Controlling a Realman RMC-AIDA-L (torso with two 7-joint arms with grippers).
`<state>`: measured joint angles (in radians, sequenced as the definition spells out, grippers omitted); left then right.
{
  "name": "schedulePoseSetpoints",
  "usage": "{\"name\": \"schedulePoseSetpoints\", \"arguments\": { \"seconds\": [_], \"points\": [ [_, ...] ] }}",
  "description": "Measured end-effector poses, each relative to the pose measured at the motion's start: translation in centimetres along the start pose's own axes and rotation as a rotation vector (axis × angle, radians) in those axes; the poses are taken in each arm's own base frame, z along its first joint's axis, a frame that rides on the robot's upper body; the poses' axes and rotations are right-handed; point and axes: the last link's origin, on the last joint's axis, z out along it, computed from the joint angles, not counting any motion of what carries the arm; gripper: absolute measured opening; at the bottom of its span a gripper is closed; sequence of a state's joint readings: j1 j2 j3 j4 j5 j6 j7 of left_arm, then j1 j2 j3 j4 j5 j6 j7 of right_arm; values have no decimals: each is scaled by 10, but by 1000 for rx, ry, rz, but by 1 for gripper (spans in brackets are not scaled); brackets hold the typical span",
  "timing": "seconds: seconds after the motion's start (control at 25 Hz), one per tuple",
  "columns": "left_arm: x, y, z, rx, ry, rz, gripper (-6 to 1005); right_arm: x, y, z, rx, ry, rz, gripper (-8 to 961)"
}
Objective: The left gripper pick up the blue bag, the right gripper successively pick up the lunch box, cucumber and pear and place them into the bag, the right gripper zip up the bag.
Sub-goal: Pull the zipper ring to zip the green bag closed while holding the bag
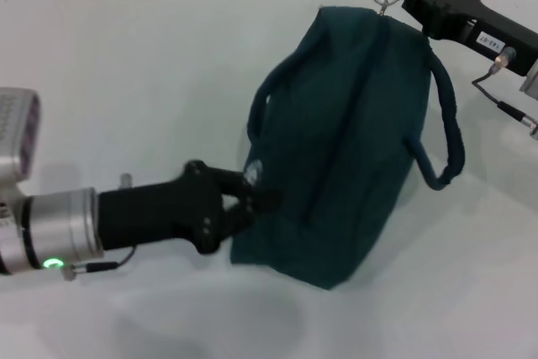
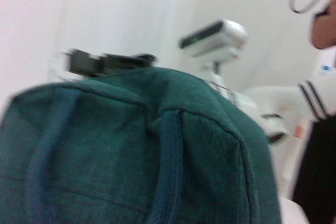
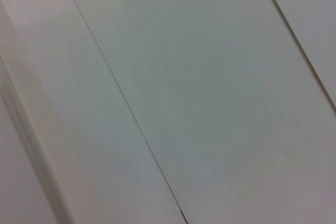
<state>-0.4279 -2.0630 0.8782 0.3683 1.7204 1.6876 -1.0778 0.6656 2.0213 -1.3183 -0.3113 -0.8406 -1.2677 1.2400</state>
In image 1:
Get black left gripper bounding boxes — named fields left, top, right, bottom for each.
left=97, top=160, right=283, bottom=256

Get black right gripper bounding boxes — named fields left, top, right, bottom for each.
left=382, top=0, right=538, bottom=78

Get dark teal insulated lunch bag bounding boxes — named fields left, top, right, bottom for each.
left=229, top=5, right=467, bottom=292

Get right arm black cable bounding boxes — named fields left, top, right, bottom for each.
left=474, top=47, right=538, bottom=141

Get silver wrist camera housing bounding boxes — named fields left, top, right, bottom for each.
left=0, top=87, right=42, bottom=186

